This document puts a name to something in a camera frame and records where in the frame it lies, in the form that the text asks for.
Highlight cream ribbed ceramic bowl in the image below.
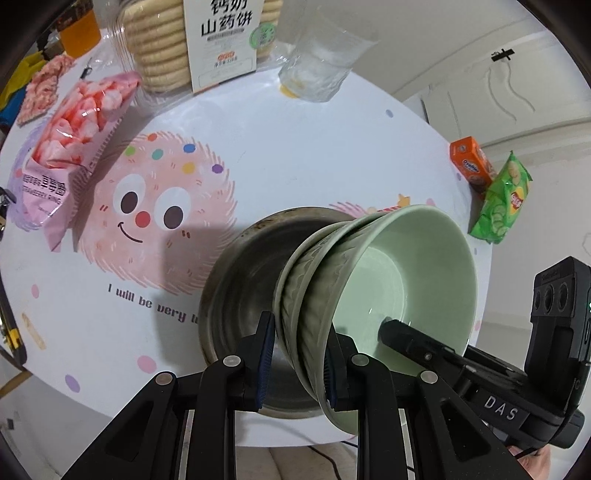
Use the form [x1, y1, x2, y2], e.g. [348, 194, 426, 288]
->
[274, 215, 402, 407]

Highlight black wristwatch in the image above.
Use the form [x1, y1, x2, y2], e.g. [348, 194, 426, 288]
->
[0, 187, 17, 232]

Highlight clear packet of pink snacks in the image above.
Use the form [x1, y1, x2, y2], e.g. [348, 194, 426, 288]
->
[17, 54, 77, 127]

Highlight yellow black utility knife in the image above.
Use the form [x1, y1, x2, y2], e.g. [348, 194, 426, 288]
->
[0, 295, 27, 366]

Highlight black cable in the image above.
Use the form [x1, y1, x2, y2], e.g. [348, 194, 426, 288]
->
[305, 443, 361, 480]

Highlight green chip bag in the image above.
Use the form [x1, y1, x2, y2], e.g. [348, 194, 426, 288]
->
[468, 151, 533, 245]

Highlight person's right hand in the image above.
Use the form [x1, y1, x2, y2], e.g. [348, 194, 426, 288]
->
[529, 448, 553, 480]

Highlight rusty rim large steel bowl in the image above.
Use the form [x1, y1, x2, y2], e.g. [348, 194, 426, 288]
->
[198, 208, 370, 419]

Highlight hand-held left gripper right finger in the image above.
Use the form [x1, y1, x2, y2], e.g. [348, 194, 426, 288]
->
[323, 331, 525, 480]

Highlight small green ribbed ceramic bowl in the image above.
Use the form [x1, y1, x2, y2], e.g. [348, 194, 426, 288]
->
[318, 204, 478, 435]

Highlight white door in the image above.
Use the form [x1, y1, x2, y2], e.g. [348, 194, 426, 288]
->
[392, 23, 580, 141]

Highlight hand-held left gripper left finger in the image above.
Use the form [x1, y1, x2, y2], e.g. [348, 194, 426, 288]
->
[62, 311, 275, 480]

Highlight yellow plastic bag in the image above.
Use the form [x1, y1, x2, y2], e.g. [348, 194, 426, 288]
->
[0, 51, 45, 108]

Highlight clear glass cup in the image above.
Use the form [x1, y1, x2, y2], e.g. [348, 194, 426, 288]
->
[278, 18, 370, 103]

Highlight clear tray of round biscuits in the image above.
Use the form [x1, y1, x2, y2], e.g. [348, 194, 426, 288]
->
[111, 0, 283, 93]

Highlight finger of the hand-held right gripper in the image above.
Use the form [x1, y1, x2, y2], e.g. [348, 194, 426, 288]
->
[464, 344, 527, 385]
[378, 319, 468, 371]

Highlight orange snack box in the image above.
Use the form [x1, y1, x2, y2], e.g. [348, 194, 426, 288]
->
[450, 136, 498, 194]

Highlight pink strawberry snack bag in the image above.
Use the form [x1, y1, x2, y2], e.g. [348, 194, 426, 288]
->
[14, 71, 143, 253]

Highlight orange juice bottle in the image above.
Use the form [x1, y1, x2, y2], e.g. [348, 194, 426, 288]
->
[60, 0, 103, 59]

